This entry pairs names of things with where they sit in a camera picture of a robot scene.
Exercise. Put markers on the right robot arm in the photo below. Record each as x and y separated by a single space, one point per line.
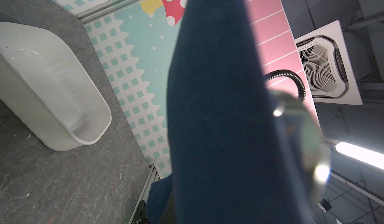
286 81

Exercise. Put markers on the ceiling fluorescent light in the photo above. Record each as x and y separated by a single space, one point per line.
361 154

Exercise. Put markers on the ceiling air conditioner vent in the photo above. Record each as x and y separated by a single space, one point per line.
327 66

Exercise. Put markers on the dark blue paper napkin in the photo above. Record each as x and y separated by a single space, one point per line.
231 163

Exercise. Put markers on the white plastic tub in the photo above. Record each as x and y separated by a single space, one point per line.
47 88

